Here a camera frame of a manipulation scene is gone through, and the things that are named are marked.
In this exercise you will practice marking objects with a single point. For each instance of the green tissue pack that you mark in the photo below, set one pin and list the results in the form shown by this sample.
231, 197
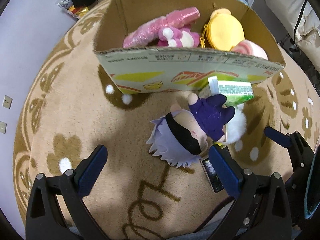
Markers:
236, 92

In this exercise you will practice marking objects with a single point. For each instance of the pink plastic bag roll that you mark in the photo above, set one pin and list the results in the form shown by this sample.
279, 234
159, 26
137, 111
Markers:
148, 31

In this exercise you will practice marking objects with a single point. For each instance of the printed cardboard box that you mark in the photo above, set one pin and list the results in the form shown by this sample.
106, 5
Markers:
150, 68

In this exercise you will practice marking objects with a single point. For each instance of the lower wall outlet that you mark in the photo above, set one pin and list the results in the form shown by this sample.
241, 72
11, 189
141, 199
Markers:
3, 127

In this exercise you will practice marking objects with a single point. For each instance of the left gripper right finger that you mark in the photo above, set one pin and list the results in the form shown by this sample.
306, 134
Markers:
239, 185

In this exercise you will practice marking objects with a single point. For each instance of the pink swirl roll cake plush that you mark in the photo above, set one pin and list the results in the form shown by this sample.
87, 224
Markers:
249, 48

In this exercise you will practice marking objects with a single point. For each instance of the upper wall outlet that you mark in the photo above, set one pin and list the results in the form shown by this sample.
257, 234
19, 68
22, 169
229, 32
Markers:
7, 101

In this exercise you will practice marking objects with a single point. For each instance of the yellow dog plush toy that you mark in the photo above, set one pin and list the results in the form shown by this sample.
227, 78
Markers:
223, 31

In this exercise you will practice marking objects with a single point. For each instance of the wall outlet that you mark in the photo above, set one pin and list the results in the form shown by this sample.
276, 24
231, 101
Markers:
7, 101
3, 127

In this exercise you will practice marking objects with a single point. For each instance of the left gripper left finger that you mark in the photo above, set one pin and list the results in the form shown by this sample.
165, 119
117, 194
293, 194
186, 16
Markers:
77, 184

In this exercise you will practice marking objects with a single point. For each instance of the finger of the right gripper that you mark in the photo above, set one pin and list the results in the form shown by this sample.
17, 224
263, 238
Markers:
278, 137

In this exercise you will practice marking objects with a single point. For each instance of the cream quilted bedding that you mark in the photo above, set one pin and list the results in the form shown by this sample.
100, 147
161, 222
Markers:
301, 22

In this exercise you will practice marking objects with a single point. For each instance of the black white fluffy plush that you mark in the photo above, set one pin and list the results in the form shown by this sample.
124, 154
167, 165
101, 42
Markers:
235, 128

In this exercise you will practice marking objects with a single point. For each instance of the white-haired blindfolded plush doll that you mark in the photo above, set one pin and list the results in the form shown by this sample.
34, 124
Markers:
181, 136

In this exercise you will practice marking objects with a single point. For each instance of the beige patterned round rug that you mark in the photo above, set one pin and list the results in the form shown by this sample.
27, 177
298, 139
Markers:
73, 106

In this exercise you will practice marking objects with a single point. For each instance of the snack bag on floor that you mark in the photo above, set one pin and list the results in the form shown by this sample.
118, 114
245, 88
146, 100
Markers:
68, 7

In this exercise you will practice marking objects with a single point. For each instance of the pink bear plush toy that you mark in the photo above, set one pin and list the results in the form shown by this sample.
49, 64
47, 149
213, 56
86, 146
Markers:
178, 37

